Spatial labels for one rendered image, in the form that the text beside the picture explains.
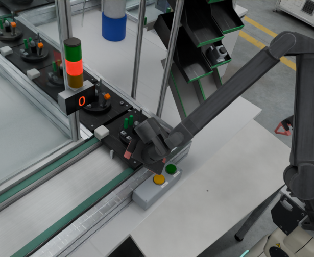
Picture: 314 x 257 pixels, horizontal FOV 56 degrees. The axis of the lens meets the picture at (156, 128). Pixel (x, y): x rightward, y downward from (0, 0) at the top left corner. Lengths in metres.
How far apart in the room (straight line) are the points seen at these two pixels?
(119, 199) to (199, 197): 0.35
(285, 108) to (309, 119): 2.48
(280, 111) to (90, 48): 2.09
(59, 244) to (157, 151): 0.42
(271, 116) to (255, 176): 1.83
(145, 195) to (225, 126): 0.65
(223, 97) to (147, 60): 1.08
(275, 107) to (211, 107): 2.48
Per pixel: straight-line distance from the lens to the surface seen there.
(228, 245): 2.18
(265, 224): 2.37
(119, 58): 1.87
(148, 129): 0.88
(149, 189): 1.10
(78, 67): 0.95
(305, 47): 0.88
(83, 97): 1.04
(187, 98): 1.34
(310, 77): 0.89
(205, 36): 1.16
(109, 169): 1.20
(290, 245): 1.33
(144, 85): 1.67
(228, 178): 1.34
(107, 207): 1.06
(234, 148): 1.47
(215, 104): 0.85
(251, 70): 0.86
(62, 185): 1.17
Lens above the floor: 1.89
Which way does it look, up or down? 46 degrees down
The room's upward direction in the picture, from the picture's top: 11 degrees clockwise
